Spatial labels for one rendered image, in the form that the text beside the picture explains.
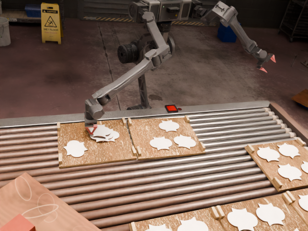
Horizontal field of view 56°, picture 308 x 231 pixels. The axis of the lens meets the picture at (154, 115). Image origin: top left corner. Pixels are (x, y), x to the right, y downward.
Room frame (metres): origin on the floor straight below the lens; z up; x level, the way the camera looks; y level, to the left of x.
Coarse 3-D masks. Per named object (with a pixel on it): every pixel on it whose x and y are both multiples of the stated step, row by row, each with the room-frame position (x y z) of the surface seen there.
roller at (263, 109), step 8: (216, 112) 1.75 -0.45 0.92; (224, 112) 1.76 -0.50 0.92; (232, 112) 1.79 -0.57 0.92; (240, 112) 1.81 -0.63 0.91; (248, 112) 1.83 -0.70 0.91; (256, 112) 1.86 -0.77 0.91; (8, 128) 1.22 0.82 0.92; (16, 128) 1.23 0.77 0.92; (24, 128) 1.24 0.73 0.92; (32, 128) 1.25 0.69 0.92; (40, 128) 1.27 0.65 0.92; (48, 128) 1.28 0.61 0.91; (56, 128) 1.30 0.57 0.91
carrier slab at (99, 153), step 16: (64, 128) 1.28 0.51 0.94; (80, 128) 1.30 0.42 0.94; (112, 128) 1.35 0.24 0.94; (64, 144) 1.15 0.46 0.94; (96, 144) 1.19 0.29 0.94; (112, 144) 1.21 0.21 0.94; (128, 144) 1.23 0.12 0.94; (64, 160) 1.03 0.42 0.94; (80, 160) 1.05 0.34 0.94; (96, 160) 1.07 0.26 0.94; (112, 160) 1.09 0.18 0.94; (128, 160) 1.12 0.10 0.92
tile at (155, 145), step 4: (152, 140) 1.29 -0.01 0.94; (156, 140) 1.30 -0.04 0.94; (160, 140) 1.31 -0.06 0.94; (164, 140) 1.31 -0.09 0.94; (168, 140) 1.32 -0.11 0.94; (152, 144) 1.26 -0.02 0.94; (156, 144) 1.26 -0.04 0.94; (160, 144) 1.27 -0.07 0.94; (164, 144) 1.28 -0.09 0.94; (168, 144) 1.28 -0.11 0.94; (160, 148) 1.23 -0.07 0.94; (164, 148) 1.24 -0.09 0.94; (168, 148) 1.25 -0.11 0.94
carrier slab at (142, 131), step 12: (132, 120) 1.47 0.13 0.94; (144, 120) 1.49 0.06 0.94; (156, 120) 1.51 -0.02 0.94; (168, 120) 1.53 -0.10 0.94; (180, 120) 1.55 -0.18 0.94; (132, 132) 1.35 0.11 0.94; (144, 132) 1.36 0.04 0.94; (156, 132) 1.38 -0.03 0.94; (168, 132) 1.40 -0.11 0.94; (180, 132) 1.42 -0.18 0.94; (192, 132) 1.44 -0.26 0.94; (144, 144) 1.26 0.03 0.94; (144, 156) 1.16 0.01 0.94; (156, 156) 1.17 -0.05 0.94; (168, 156) 1.20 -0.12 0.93; (180, 156) 1.22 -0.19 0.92
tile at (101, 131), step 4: (96, 124) 1.32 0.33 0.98; (92, 128) 1.27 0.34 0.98; (96, 128) 1.28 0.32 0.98; (100, 128) 1.29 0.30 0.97; (104, 128) 1.30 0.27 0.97; (108, 128) 1.31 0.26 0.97; (96, 132) 1.25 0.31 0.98; (100, 132) 1.26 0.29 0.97; (104, 132) 1.27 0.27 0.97; (108, 132) 1.28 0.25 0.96; (96, 136) 1.22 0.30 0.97; (100, 136) 1.23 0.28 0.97; (104, 136) 1.24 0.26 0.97
